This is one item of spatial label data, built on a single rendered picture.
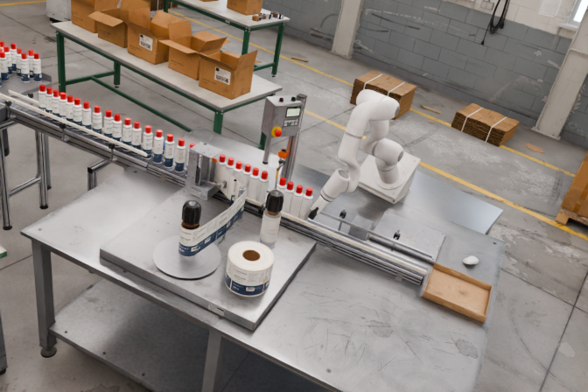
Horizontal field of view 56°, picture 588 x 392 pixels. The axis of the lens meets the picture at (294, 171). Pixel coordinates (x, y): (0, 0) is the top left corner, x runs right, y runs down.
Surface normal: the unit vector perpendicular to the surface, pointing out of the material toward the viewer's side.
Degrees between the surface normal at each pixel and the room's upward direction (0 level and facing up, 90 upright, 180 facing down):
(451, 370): 0
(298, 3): 90
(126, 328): 1
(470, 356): 0
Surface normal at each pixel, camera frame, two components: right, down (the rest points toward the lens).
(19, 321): 0.17, -0.85
